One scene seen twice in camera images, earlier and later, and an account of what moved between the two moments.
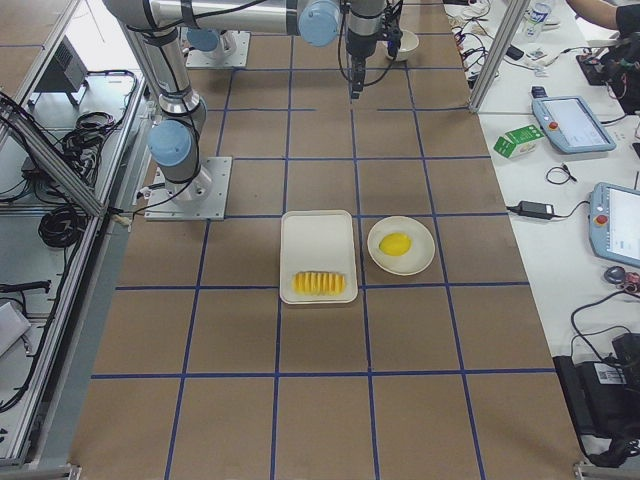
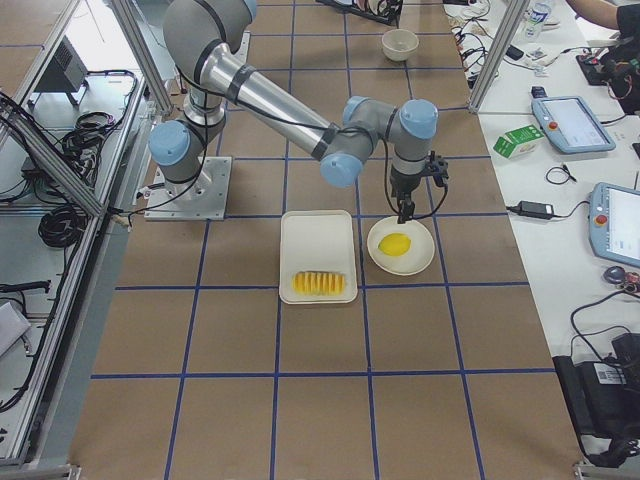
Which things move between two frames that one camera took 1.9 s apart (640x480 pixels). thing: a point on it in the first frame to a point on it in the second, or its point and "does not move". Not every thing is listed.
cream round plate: [419, 255] does not move
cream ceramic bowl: [408, 42] does not move
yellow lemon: [394, 244] does not move
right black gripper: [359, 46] to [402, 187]
